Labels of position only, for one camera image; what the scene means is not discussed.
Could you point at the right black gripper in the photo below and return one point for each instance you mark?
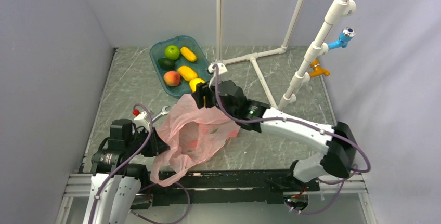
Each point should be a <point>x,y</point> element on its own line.
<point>202,90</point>

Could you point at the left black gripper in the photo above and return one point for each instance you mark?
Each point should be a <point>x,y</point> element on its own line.
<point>156,145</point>

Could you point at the fake peach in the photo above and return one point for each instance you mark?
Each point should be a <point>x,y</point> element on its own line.
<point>172,78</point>

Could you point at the pink plastic bag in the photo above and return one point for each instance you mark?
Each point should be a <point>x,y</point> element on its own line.
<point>193,136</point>

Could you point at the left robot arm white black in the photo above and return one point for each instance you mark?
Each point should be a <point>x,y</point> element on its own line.
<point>115,181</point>

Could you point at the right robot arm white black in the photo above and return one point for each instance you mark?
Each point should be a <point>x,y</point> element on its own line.
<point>334,144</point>

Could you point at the yellow fake mango front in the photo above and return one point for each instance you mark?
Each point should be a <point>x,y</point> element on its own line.
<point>187,73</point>

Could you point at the dark green fake avocado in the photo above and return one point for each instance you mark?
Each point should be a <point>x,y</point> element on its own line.
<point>166,64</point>

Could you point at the green fake apple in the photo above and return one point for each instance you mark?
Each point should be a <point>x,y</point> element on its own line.
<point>172,52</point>

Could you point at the silver wrench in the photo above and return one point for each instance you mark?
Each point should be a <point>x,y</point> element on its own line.
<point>164,111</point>

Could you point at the teal plastic tray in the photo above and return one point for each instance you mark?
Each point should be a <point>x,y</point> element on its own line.
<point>200,66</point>

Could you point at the orange faucet tap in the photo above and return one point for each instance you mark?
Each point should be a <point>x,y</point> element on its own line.
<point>318,70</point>

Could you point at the blue faucet tap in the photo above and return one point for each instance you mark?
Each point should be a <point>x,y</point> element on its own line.
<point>345,37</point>

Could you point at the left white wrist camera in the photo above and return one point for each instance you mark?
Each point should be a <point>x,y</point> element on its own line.
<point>143,117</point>

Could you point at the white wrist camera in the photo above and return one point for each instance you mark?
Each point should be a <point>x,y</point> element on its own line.
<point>143,117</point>
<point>218,71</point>

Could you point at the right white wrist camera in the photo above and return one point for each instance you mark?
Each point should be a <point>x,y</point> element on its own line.
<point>218,71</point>

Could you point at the aluminium extrusion frame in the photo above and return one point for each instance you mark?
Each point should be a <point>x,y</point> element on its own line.
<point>327,184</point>

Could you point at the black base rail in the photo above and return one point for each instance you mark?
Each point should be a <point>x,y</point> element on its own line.
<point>270,186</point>

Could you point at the white PVC pipe frame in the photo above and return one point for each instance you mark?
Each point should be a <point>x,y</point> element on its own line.
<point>317,48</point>

